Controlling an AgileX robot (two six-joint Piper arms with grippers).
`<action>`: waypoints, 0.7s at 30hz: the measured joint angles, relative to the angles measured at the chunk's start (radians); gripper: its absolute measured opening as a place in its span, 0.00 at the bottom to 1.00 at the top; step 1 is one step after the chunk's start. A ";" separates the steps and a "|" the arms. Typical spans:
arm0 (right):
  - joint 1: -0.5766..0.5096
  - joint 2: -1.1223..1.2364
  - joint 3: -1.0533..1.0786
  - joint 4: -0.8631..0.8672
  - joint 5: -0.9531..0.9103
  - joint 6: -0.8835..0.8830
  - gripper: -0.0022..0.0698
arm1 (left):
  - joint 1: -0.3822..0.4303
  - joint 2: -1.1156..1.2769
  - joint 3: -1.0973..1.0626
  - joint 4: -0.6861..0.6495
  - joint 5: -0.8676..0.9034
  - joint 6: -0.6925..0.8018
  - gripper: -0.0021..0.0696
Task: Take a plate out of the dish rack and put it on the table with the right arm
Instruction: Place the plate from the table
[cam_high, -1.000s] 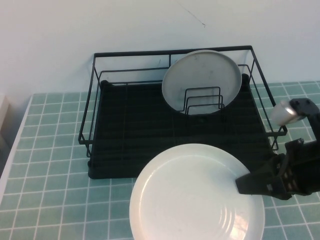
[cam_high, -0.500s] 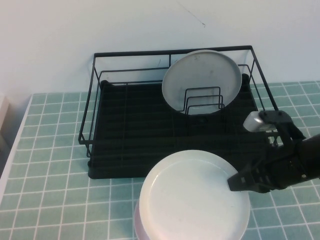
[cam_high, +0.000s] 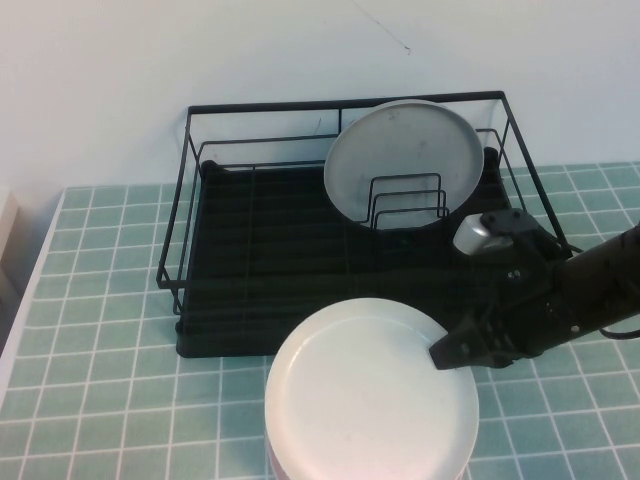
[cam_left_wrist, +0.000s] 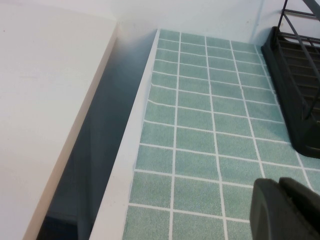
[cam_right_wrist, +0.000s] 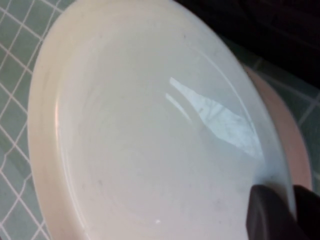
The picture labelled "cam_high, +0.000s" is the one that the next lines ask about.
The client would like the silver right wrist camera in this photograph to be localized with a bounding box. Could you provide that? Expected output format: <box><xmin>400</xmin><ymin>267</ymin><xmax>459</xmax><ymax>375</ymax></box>
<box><xmin>452</xmin><ymin>209</ymin><xmax>544</xmax><ymax>257</ymax></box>

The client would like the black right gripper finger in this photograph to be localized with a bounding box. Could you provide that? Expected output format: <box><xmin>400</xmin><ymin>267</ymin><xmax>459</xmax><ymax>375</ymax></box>
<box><xmin>428</xmin><ymin>317</ymin><xmax>495</xmax><ymax>372</ymax></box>

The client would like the green tiled table cover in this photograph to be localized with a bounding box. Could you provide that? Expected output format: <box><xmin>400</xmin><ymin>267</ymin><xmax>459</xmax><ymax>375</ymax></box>
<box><xmin>0</xmin><ymin>159</ymin><xmax>640</xmax><ymax>480</ymax></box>

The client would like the grey-white round plate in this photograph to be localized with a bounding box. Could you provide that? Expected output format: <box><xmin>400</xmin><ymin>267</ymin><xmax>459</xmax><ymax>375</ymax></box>
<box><xmin>323</xmin><ymin>99</ymin><xmax>485</xmax><ymax>232</ymax></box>

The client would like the black plastic drain tray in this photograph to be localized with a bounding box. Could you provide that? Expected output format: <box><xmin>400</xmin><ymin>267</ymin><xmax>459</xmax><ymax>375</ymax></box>
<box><xmin>174</xmin><ymin>147</ymin><xmax>557</xmax><ymax>359</ymax></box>

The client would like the white round plate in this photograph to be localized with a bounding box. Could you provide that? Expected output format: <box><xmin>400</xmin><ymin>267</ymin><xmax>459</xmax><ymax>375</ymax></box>
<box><xmin>264</xmin><ymin>298</ymin><xmax>481</xmax><ymax>480</ymax></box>

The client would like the black wire dish rack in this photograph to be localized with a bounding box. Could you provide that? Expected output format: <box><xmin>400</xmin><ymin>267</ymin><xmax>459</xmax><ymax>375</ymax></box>
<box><xmin>156</xmin><ymin>90</ymin><xmax>584</xmax><ymax>317</ymax></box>

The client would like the beige cabinet side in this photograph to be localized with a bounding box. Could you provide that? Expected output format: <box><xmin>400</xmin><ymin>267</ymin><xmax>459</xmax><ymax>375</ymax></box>
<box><xmin>0</xmin><ymin>184</ymin><xmax>21</xmax><ymax>307</ymax></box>

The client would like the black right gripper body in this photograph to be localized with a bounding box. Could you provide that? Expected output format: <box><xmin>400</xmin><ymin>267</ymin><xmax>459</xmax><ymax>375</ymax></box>
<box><xmin>487</xmin><ymin>259</ymin><xmax>571</xmax><ymax>370</ymax></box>

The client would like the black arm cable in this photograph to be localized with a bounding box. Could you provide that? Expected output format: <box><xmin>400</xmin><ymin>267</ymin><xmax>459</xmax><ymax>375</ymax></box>
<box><xmin>597</xmin><ymin>324</ymin><xmax>640</xmax><ymax>343</ymax></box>

